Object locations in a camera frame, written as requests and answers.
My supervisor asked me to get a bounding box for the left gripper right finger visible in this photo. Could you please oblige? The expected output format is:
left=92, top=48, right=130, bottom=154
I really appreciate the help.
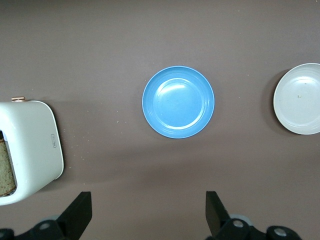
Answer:
left=205, top=191, right=306, bottom=240

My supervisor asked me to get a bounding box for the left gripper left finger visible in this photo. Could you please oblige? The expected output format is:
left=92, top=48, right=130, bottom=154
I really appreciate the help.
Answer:
left=14, top=191, right=93, bottom=240

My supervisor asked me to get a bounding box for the brown bread slice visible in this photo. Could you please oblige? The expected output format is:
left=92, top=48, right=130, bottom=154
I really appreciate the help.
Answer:
left=0, top=138, right=17, bottom=197

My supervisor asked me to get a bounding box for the blue plate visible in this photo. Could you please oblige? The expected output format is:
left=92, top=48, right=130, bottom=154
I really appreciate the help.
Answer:
left=141, top=65, right=215, bottom=140

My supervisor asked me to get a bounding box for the beige plate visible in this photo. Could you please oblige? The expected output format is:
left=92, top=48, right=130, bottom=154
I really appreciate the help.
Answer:
left=272, top=62, right=320, bottom=135

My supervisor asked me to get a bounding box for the white toaster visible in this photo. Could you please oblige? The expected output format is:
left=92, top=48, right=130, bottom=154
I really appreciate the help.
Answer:
left=0, top=96, right=65, bottom=206

